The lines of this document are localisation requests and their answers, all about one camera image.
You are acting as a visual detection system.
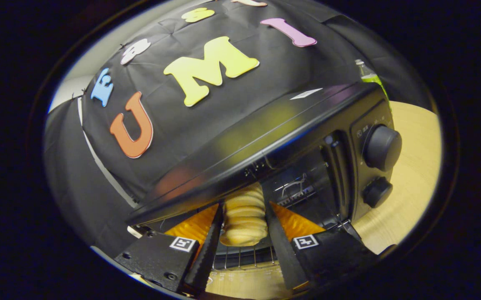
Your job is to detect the black backdrop cloth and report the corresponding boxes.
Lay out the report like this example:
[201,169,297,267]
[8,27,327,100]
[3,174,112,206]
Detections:
[42,0,432,259]

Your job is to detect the green drink bottle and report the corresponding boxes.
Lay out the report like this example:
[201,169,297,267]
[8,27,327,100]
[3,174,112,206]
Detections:
[355,59,391,110]

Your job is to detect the black toaster oven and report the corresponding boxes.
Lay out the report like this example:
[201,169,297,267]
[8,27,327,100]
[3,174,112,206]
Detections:
[126,81,403,271]

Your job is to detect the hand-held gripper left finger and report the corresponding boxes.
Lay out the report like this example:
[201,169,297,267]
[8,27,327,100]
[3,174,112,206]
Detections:
[115,203,224,295]

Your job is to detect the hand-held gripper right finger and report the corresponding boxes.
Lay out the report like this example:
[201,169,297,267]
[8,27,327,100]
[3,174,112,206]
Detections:
[264,201,379,290]

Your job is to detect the bread roll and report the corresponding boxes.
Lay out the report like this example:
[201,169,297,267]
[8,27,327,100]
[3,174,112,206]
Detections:
[219,182,269,247]

